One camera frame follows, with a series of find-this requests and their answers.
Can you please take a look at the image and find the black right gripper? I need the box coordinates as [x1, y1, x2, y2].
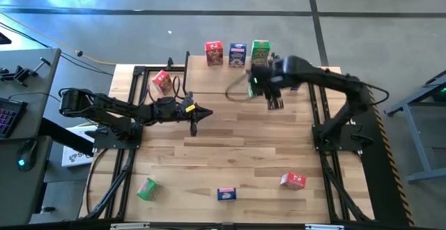
[250, 62, 285, 112]

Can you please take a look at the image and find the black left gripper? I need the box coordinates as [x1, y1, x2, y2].
[153, 91, 214, 137]

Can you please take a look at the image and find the Froot Loops cereal box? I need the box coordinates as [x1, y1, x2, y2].
[204, 40, 224, 67]
[151, 69, 174, 96]
[279, 171, 307, 192]

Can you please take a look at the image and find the Apple Jacks cereal box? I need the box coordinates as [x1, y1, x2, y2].
[250, 40, 272, 65]
[135, 177, 163, 202]

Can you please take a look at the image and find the black platform with hazard stripes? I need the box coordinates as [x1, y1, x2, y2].
[348, 83, 416, 228]

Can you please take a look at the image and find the white printed box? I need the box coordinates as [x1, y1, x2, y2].
[61, 125, 98, 168]

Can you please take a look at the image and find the black diagonal bar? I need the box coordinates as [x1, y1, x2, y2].
[38, 117, 95, 156]

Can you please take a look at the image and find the grey metal stand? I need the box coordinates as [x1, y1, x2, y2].
[384, 70, 446, 183]

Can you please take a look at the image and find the grey desk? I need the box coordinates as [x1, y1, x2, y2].
[0, 47, 63, 226]

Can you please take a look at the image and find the black device with green light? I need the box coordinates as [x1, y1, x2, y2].
[431, 83, 446, 102]

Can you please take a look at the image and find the black computer mouse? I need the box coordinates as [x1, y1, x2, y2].
[15, 138, 39, 172]

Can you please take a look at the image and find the black desk clamp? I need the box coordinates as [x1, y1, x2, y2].
[0, 56, 52, 87]

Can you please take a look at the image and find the backlit black keyboard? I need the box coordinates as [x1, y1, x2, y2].
[0, 97, 28, 139]

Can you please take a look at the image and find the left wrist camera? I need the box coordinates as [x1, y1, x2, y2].
[180, 102, 196, 116]

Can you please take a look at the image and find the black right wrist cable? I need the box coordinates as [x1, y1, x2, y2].
[225, 72, 252, 102]

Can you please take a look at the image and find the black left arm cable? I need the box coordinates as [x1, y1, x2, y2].
[146, 75, 184, 107]

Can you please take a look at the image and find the wooden shelf with black frame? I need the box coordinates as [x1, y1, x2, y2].
[183, 50, 279, 100]

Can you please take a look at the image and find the black aluminium rig frame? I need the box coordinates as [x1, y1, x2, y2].
[78, 64, 415, 230]

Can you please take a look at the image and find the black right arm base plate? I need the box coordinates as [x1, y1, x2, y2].
[312, 123, 374, 152]

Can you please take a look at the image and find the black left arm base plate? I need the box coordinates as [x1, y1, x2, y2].
[93, 121, 144, 151]

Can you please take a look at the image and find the yellow cable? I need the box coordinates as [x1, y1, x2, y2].
[0, 11, 116, 66]

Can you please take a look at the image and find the black right elbow cable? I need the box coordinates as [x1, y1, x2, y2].
[362, 82, 390, 107]

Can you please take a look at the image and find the silver bracket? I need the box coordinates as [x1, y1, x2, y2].
[305, 224, 344, 230]
[110, 222, 151, 230]

